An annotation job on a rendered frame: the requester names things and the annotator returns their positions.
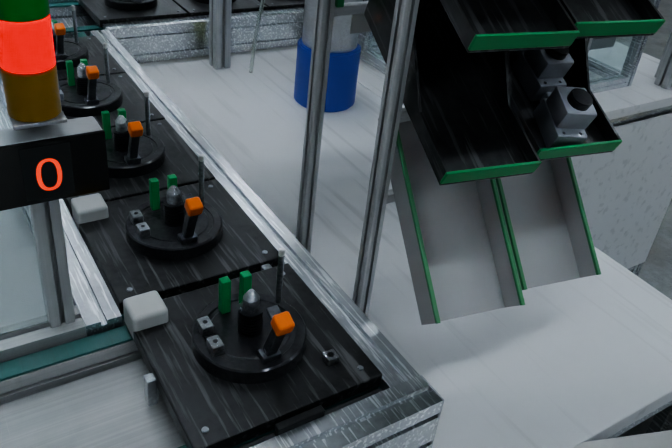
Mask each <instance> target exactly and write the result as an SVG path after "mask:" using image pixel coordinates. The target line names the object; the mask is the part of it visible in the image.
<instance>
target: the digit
mask: <svg viewBox="0 0 672 448"><path fill-rule="evenodd" d="M19 156H20V162H21V168H22V175H23V181H24V187H25V193H26V199H27V202H29V201H34V200H39V199H44V198H49V197H54V196H59V195H64V194H69V193H74V192H75V185H74V177H73V168H72V160H71V151H70V143H69V142H66V143H60V144H54V145H48V146H42V147H35V148H29V149H23V150H19Z"/></svg>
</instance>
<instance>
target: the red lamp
mask: <svg viewBox="0 0 672 448"><path fill-rule="evenodd" d="M55 65H56V58H55V50H54V41H53V33H52V25H51V17H50V14H49V15H48V16H47V17H45V18H43V19H40V20H36V21H30V22H9V21H3V20H0V67H1V68H2V69H3V70H5V71H7V72H10V73H14V74H37V73H42V72H45V71H48V70H50V69H52V68H53V67H54V66H55Z"/></svg>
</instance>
